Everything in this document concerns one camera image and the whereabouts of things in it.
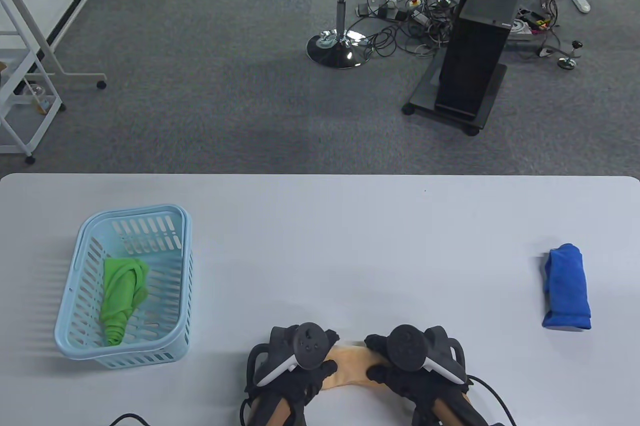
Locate person's right hand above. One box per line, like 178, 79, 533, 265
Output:
363, 325, 474, 414

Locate person's left hand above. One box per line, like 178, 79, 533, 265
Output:
243, 325, 340, 414

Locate orange towel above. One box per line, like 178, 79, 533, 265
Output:
320, 344, 390, 391

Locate blue rectangular towel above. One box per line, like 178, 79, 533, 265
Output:
541, 244, 592, 331

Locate green towel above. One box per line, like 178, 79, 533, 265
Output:
98, 257, 150, 347

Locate person's right forearm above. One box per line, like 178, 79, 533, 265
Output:
429, 390, 490, 426

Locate person's left forearm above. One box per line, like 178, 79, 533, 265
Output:
252, 390, 302, 426

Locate black and white right controller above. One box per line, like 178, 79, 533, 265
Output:
387, 325, 469, 386

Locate black and white controller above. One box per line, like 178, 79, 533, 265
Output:
387, 325, 469, 386
247, 322, 332, 388

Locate black and white left controller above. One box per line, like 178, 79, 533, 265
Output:
247, 322, 332, 388

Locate light blue plastic basket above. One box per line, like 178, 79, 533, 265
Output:
54, 204, 194, 370

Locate black wheeled cart base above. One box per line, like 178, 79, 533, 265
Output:
402, 62, 509, 136

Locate black computer tower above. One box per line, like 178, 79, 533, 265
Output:
434, 0, 531, 122

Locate white metal shelf rack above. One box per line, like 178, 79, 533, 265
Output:
0, 0, 67, 163

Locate small stand with black knob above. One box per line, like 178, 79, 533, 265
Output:
537, 39, 584, 70

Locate grey power strip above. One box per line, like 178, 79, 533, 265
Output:
356, 1, 401, 21

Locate black right glove cable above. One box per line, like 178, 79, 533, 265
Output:
467, 375, 519, 426

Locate tangle of floor cables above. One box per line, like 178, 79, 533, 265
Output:
354, 0, 568, 59

